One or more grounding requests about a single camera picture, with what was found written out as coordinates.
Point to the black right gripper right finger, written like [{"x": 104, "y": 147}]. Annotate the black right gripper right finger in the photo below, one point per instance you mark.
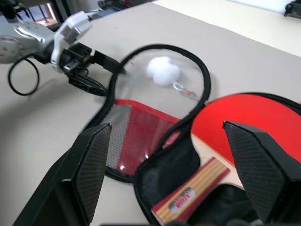
[{"x": 261, "y": 169}]

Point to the red table tennis paddle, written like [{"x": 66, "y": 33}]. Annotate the red table tennis paddle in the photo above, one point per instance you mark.
[{"x": 235, "y": 110}]

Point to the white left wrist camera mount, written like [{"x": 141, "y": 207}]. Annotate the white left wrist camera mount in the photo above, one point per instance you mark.
[{"x": 73, "y": 23}]

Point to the white fluffy pompom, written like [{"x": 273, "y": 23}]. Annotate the white fluffy pompom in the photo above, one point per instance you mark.
[{"x": 163, "y": 69}]

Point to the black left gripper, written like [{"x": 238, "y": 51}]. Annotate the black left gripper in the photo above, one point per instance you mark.
[{"x": 76, "y": 57}]

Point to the black paddle case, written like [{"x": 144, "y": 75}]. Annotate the black paddle case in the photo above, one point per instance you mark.
[{"x": 174, "y": 162}]

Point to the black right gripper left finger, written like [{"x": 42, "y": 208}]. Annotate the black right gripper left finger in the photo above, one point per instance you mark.
[{"x": 89, "y": 164}]

